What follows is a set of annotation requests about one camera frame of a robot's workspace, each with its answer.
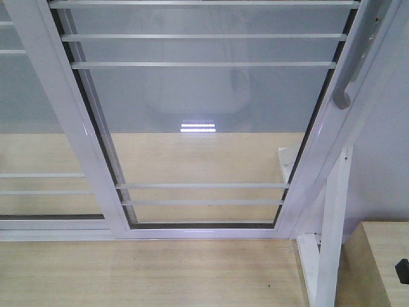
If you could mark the white wooden support brace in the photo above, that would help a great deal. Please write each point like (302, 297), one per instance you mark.
(320, 251)

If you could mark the light wooden platform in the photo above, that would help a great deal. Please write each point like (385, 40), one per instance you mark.
(197, 272)

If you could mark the grey curved door handle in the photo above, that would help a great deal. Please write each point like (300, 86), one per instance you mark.
(355, 56)

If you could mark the light wooden side box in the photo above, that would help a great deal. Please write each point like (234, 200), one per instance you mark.
(367, 275)

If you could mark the black robot part at edge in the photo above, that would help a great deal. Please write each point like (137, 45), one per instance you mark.
(402, 271)

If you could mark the grey lock plate on door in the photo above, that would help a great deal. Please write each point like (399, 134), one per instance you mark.
(373, 27)

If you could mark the white door frame post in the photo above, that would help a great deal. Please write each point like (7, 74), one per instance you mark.
(375, 126)

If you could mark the white fixed glass door panel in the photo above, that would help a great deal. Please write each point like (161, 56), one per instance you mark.
(53, 172)

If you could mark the aluminium floor door track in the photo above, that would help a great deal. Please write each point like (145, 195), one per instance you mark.
(155, 234)

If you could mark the white framed sliding glass door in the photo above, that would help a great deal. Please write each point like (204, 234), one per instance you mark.
(182, 119)

